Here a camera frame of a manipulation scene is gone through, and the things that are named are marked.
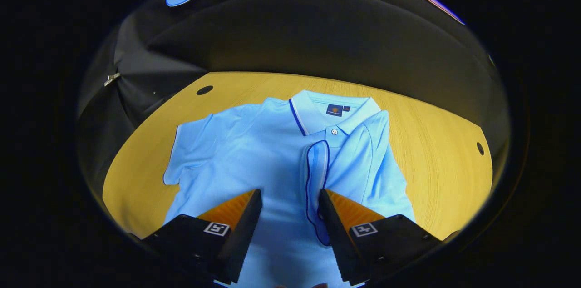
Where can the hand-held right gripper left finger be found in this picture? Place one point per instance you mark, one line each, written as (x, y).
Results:
(245, 233)

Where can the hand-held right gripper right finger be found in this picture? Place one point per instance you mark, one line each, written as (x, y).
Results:
(336, 238)

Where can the light blue T-shirt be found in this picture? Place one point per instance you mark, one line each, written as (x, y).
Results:
(254, 151)

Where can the silver cloth clip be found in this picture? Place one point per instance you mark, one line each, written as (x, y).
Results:
(111, 79)

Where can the black backdrop cloth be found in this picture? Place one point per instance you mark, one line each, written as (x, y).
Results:
(295, 33)

